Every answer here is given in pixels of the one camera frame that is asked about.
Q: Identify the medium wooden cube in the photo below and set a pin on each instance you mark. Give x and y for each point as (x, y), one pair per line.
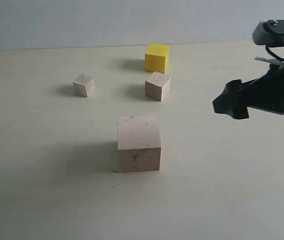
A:
(157, 86)

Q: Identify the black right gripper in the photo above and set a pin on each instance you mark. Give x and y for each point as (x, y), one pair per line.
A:
(265, 93)

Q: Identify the small wooden cube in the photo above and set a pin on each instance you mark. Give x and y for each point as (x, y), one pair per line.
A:
(84, 85)

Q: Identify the large wooden cube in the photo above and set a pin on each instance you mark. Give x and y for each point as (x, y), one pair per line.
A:
(138, 144)

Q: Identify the yellow cube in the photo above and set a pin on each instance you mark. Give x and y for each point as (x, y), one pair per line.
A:
(157, 57)

